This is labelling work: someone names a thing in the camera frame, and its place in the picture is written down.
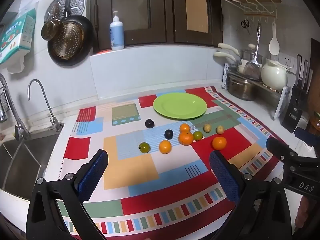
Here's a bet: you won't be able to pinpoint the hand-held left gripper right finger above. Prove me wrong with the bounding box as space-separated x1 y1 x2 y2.
209 150 293 240

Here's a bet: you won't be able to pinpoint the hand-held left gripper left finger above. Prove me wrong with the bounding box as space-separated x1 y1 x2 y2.
26 149 109 240

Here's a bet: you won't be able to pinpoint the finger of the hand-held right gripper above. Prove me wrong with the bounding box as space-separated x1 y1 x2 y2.
294 127 320 145
266 137 320 167

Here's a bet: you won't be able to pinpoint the large orange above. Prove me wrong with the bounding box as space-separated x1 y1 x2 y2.
178 132 194 146

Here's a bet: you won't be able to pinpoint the green plate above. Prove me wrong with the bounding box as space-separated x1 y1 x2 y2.
153 93 207 120

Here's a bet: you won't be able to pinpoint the person's right hand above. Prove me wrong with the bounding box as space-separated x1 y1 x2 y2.
294 195 310 228

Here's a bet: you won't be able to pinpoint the black knife block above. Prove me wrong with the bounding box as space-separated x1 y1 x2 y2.
282 54 313 134

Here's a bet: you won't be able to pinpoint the colourful patchwork tablecloth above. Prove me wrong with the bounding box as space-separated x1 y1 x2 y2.
56 86 287 237

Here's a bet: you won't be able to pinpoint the metal dish rack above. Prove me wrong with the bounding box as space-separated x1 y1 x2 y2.
222 63 292 120

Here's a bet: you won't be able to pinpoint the large steel pot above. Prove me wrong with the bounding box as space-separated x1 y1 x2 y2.
228 78 258 101

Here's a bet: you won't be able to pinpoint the white kettle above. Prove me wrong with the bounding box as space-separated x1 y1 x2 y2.
261 58 292 91

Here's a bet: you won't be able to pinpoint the steel sink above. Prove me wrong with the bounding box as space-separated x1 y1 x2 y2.
0 132 63 201

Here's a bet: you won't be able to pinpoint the thin gooseneck faucet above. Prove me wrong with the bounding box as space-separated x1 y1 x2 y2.
27 79 63 132

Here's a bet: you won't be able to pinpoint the metal spatula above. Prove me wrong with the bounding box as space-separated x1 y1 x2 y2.
243 23 263 80

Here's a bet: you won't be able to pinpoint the large chrome faucet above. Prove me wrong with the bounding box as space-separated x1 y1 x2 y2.
0 74 31 141

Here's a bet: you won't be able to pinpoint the white rice paddle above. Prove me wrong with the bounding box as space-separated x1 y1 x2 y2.
269 21 280 55

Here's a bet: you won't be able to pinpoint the cream saucepan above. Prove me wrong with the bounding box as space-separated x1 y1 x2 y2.
213 52 250 74

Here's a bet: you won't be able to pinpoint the black scissors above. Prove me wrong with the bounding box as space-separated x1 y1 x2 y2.
240 19 253 36

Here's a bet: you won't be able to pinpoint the white plastic bag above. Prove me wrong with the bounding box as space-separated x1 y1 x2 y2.
6 51 27 74

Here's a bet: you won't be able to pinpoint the black frying pan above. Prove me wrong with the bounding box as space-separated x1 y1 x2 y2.
47 0 93 67

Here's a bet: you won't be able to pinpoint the brass perforated strainer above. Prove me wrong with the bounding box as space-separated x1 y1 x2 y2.
51 22 85 59

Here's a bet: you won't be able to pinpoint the blue white soap dispenser bottle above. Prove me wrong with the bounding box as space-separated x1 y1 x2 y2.
109 10 125 51

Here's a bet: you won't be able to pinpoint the small brass round pan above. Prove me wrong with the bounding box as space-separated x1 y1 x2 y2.
41 19 64 41

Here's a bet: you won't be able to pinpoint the teal cling wrap box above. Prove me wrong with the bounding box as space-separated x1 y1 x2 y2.
0 8 37 64

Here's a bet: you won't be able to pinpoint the brown cardboard sheet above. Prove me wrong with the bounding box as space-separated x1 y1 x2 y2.
186 0 209 33

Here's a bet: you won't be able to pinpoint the metal steamer plate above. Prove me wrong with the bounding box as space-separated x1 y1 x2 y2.
44 0 86 24

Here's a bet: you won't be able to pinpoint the wall power outlet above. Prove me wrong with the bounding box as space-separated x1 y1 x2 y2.
271 52 298 73

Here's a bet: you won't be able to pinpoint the steel lidded pot cream handle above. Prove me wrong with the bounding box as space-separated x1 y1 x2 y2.
217 43 263 63

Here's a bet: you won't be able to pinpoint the white wire wall rack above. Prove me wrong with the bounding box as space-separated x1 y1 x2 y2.
223 0 278 20

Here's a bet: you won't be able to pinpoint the dark wooden window frame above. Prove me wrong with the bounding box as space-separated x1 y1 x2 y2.
89 0 223 52

